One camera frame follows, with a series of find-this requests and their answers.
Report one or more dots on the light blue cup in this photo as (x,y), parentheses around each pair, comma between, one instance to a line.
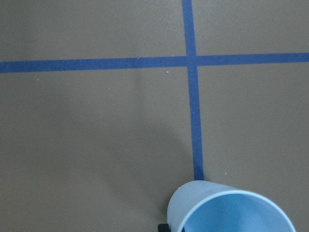
(202,206)

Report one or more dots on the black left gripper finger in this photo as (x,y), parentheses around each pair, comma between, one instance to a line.
(163,228)

